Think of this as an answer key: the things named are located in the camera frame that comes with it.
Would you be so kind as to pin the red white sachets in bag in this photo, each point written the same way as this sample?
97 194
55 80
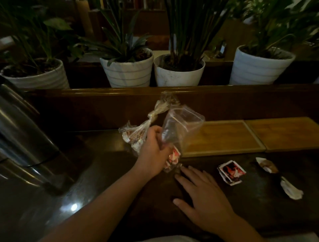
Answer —
173 157

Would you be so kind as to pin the person's left fingers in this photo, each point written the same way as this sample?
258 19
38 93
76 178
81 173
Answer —
159 139

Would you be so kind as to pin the broad leaf green plant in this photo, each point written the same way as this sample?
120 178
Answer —
37 32

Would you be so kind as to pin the white striped plant pot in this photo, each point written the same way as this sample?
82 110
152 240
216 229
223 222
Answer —
128 73

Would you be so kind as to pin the dark wooden counter rail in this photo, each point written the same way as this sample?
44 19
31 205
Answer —
99 107

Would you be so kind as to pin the bushy green plant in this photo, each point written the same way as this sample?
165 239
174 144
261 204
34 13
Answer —
276 25

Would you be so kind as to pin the clear plastic bag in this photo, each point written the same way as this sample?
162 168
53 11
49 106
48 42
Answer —
183 124

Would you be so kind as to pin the person's right little finger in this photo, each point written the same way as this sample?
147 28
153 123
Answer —
210 178

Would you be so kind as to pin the crumpled white wrapper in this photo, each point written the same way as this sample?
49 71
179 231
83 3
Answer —
291 189

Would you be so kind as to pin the spiky leaf green plant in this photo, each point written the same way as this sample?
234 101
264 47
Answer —
122 44

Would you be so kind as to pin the wooden tray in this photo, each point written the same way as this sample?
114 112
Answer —
286 133
224 138

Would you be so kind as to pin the red white sachet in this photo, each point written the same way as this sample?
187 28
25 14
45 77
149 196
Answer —
234 170
224 180

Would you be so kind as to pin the tall stemmed green plant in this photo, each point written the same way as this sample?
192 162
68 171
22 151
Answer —
192 27

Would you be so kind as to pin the torn brown white sachet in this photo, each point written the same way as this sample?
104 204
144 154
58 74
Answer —
267 165

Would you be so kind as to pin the person's right thumb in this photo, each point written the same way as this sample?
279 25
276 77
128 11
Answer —
182 203

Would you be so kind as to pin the twisted plastic bag of sachets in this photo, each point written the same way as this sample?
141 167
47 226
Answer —
139 132

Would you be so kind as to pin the person's right forearm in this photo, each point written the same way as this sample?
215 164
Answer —
239 228

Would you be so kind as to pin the person's left forearm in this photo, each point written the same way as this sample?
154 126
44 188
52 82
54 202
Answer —
104 212

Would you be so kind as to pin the person's right middle finger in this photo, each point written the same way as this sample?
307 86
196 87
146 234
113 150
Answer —
193 175

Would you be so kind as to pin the large white ribbed plant pot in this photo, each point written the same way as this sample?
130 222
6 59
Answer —
256 68

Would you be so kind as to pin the stainless steel appliance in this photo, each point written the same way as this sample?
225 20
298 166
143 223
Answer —
22 134

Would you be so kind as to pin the person's right hand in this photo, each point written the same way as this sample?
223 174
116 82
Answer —
209 204

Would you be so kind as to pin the person's left hand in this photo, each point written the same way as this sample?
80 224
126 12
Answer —
152 157

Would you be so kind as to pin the plain white plant pot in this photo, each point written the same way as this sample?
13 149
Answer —
178 76

